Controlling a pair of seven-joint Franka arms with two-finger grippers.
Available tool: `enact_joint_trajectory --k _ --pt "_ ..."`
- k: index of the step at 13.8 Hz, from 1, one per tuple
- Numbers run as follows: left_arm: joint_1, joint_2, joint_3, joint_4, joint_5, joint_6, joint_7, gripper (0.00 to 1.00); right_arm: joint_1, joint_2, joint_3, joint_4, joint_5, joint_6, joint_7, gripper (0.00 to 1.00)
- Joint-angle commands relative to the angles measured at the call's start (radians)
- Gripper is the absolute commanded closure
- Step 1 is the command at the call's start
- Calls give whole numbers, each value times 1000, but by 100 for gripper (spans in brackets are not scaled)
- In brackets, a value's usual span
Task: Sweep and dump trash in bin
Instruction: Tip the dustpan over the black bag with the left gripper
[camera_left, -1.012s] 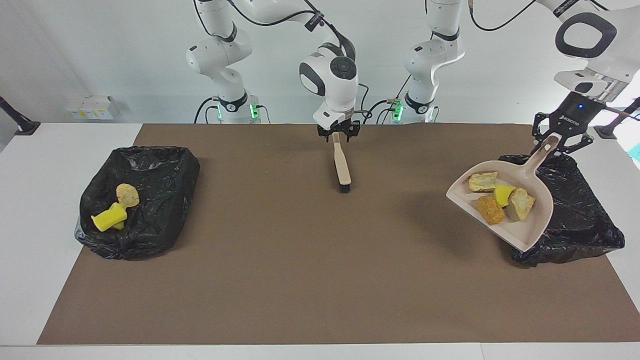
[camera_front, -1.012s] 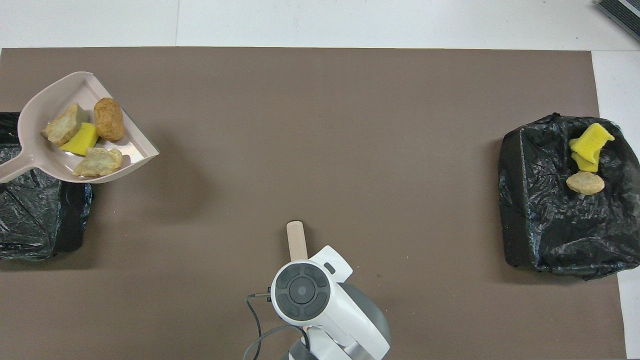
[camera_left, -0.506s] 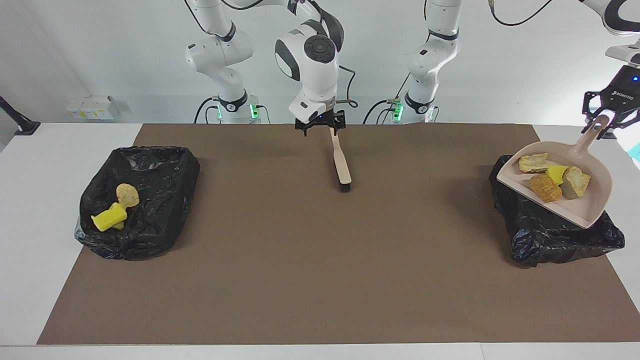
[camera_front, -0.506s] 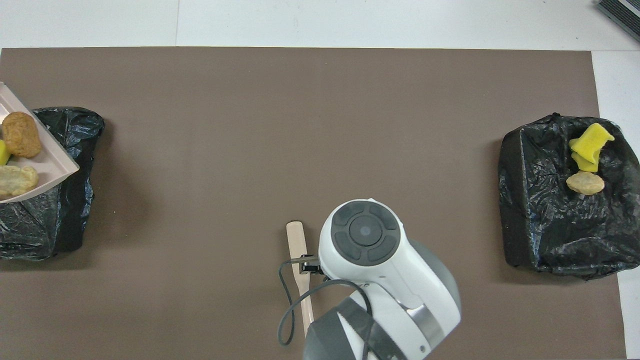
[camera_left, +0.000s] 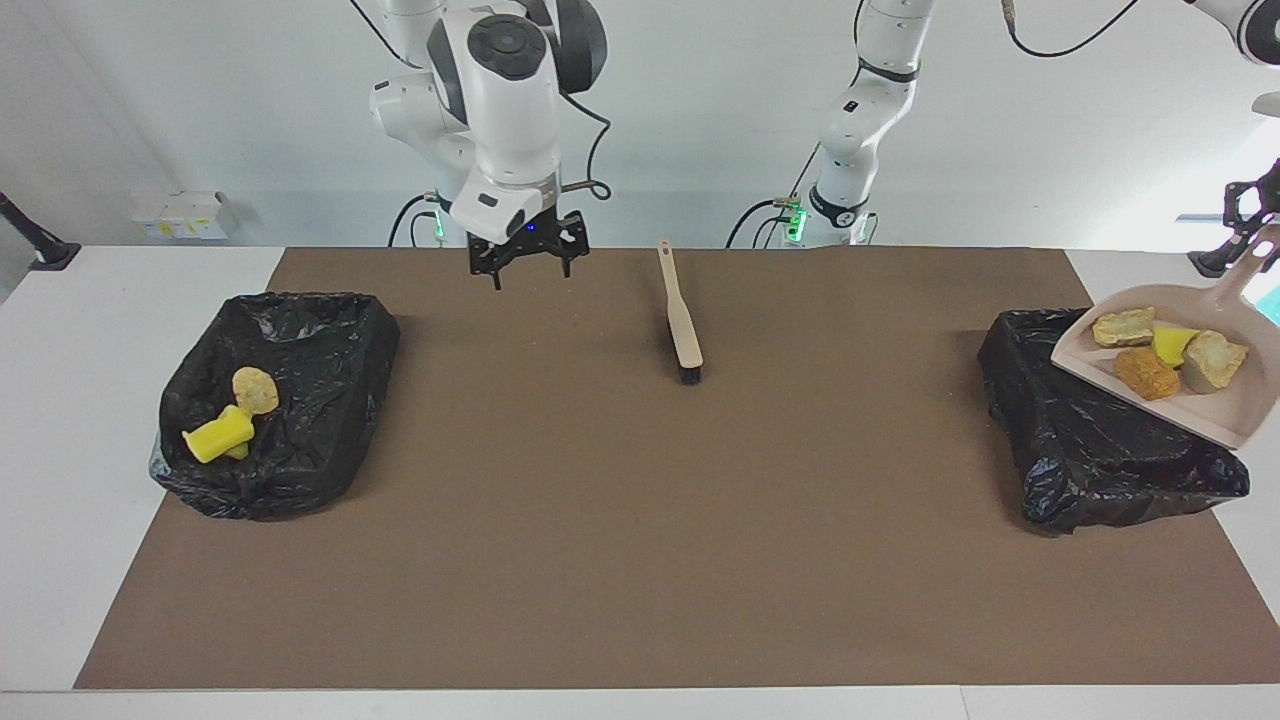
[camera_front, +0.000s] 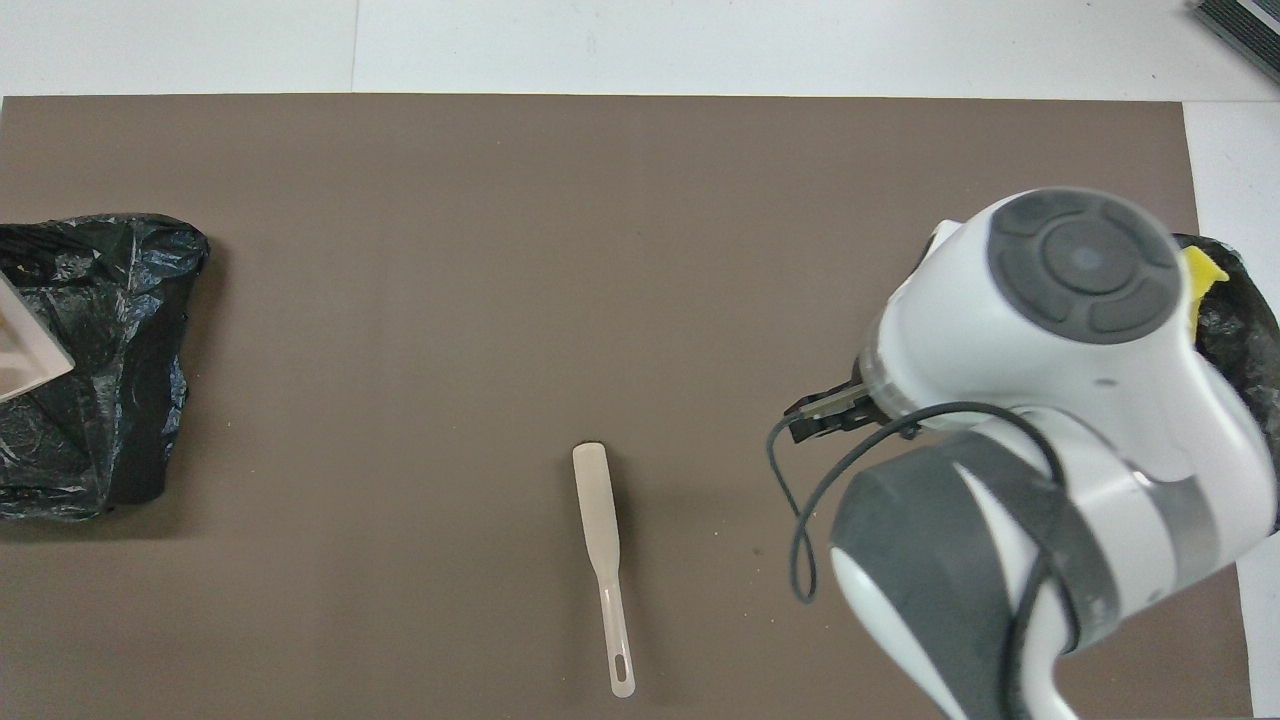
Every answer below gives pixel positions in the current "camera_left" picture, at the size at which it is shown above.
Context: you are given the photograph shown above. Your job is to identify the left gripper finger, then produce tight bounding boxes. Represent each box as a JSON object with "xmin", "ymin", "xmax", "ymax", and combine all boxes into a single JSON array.
[{"xmin": 1223, "ymin": 180, "xmax": 1264, "ymax": 264}]

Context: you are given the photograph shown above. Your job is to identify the blocky beige foam chunk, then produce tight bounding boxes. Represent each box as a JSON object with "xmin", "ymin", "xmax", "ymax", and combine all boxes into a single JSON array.
[{"xmin": 1180, "ymin": 330, "xmax": 1249, "ymax": 394}]

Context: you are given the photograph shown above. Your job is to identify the small yellow sponge wedge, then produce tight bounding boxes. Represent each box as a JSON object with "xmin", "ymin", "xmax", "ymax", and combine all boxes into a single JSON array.
[{"xmin": 1152, "ymin": 327, "xmax": 1201, "ymax": 369}]

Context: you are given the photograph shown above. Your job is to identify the beige hand brush black bristles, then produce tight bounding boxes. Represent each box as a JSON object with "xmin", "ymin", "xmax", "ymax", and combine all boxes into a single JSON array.
[{"xmin": 657, "ymin": 240, "xmax": 705, "ymax": 386}]

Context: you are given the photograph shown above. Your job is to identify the pale yellow foam chunk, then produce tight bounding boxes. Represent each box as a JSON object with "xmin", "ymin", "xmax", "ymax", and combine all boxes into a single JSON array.
[{"xmin": 1092, "ymin": 307, "xmax": 1157, "ymax": 348}]

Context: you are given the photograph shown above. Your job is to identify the brown oval sponge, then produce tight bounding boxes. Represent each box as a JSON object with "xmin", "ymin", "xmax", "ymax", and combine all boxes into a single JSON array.
[{"xmin": 1113, "ymin": 347, "xmax": 1181, "ymax": 401}]

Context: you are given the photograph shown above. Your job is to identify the beige plastic dustpan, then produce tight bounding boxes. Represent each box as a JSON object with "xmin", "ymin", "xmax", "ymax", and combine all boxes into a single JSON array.
[{"xmin": 1050, "ymin": 225, "xmax": 1280, "ymax": 451}]

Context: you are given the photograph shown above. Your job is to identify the rounded beige foam chunk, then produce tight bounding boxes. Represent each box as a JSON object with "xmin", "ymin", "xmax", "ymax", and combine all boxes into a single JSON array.
[{"xmin": 232, "ymin": 367, "xmax": 281, "ymax": 418}]

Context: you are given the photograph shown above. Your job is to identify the large yellow sponge piece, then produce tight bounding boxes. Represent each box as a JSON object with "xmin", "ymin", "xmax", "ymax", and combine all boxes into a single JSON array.
[{"xmin": 183, "ymin": 404, "xmax": 256, "ymax": 465}]

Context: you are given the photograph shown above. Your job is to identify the bin with black bag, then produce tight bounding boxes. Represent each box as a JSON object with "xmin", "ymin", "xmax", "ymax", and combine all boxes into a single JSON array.
[
  {"xmin": 977, "ymin": 305, "xmax": 1251, "ymax": 536},
  {"xmin": 150, "ymin": 291, "xmax": 401, "ymax": 521}
]

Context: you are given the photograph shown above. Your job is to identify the large white box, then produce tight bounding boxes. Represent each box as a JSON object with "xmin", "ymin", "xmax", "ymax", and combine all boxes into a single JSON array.
[{"xmin": 160, "ymin": 190, "xmax": 241, "ymax": 241}]

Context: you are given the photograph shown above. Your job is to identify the brown table mat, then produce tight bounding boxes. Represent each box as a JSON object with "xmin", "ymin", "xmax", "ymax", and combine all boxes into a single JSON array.
[{"xmin": 73, "ymin": 247, "xmax": 1280, "ymax": 691}]

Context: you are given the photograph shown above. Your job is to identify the black right base cable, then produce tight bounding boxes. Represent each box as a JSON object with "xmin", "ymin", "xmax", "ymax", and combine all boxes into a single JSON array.
[{"xmin": 388, "ymin": 193, "xmax": 441, "ymax": 248}]

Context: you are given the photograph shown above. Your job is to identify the black base cable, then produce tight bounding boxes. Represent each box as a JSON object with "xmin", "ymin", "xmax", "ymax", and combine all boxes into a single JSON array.
[
  {"xmin": 388, "ymin": 193, "xmax": 441, "ymax": 248},
  {"xmin": 728, "ymin": 195, "xmax": 801, "ymax": 248}
]

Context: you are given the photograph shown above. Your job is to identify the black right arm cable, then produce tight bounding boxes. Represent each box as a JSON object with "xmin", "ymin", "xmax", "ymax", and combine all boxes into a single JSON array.
[{"xmin": 350, "ymin": 0, "xmax": 613, "ymax": 201}]

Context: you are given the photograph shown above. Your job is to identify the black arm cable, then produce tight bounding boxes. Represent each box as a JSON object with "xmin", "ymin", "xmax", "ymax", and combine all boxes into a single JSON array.
[
  {"xmin": 1003, "ymin": 0, "xmax": 1141, "ymax": 59},
  {"xmin": 350, "ymin": 0, "xmax": 613, "ymax": 201}
]

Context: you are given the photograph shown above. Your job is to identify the black left base cable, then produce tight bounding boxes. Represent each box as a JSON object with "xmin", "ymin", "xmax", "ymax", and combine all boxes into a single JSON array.
[{"xmin": 728, "ymin": 195, "xmax": 801, "ymax": 248}]

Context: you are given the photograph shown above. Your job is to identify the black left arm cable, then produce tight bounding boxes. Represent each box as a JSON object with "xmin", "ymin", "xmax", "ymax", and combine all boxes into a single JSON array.
[{"xmin": 1003, "ymin": 0, "xmax": 1141, "ymax": 59}]

